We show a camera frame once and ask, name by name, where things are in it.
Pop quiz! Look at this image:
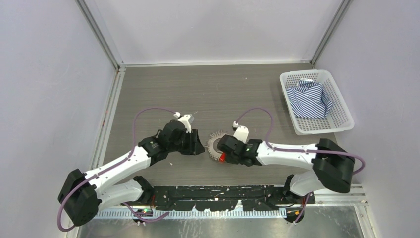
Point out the blue striped cloth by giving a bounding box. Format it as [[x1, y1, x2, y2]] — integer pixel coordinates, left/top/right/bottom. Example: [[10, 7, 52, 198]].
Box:
[[286, 78, 333, 119]]

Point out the white plastic basket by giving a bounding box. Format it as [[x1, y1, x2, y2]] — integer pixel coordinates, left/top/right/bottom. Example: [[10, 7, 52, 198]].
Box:
[[279, 69, 354, 135]]

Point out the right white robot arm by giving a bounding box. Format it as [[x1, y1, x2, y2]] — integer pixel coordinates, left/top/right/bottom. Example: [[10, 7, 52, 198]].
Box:
[[217, 135, 355, 204]]

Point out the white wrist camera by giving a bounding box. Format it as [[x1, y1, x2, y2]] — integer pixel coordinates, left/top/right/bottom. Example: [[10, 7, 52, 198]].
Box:
[[173, 112, 194, 133], [232, 121, 249, 144]]

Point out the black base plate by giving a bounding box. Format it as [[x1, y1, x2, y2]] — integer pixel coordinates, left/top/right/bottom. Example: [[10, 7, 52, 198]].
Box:
[[120, 184, 316, 213]]

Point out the red headed key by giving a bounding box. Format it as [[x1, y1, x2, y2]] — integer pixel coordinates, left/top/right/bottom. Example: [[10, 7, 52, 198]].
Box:
[[218, 153, 226, 163]]

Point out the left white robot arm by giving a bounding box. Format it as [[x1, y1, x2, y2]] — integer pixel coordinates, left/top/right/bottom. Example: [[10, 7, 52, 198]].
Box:
[[57, 120, 205, 227]]

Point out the slotted cable duct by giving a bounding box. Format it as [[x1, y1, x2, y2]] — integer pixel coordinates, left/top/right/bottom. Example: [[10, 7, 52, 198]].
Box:
[[94, 208, 287, 219]]

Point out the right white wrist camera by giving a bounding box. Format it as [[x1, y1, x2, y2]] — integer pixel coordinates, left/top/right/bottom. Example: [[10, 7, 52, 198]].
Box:
[[232, 121, 249, 144]]

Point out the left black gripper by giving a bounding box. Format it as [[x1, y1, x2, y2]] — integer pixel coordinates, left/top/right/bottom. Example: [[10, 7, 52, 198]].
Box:
[[168, 129, 205, 155]]

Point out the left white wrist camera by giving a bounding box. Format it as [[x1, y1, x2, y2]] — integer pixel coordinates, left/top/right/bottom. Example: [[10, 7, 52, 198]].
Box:
[[173, 112, 194, 133]]

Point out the metal disc with keyrings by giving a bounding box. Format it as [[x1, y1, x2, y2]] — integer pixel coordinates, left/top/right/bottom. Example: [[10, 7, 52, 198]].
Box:
[[206, 130, 230, 161]]

